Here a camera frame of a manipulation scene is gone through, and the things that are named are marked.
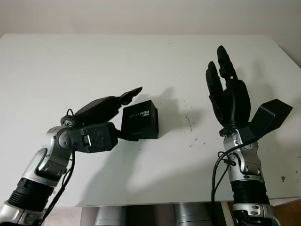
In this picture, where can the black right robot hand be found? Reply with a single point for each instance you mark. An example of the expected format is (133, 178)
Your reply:
(232, 101)

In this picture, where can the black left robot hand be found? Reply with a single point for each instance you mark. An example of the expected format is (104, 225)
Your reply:
(98, 108)

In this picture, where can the black RealSense box lid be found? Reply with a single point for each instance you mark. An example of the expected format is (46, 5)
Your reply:
(138, 117)

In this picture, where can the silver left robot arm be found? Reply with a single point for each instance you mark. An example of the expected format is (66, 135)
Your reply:
(49, 160)

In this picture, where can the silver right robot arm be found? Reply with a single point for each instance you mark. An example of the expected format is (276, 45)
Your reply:
(249, 169)

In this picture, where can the silver robot leg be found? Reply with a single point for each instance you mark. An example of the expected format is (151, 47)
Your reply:
(191, 215)
(109, 216)

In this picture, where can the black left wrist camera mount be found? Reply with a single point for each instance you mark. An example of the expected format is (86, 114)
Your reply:
(98, 139)

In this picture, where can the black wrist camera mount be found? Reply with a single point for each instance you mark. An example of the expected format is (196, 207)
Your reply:
(270, 117)
(98, 139)

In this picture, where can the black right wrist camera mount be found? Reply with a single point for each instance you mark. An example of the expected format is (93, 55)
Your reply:
(270, 117)

